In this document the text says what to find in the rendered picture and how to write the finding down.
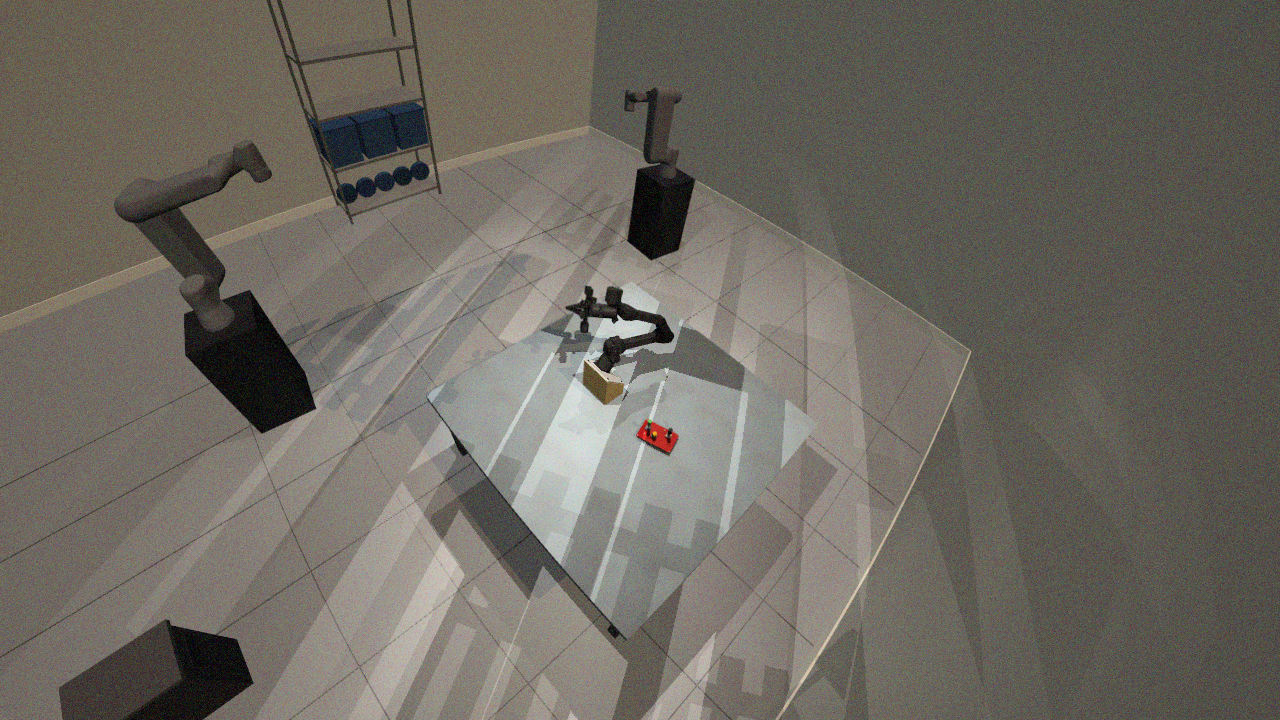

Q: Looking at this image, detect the red circuit board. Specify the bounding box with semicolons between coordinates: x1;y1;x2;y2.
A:
636;419;678;454

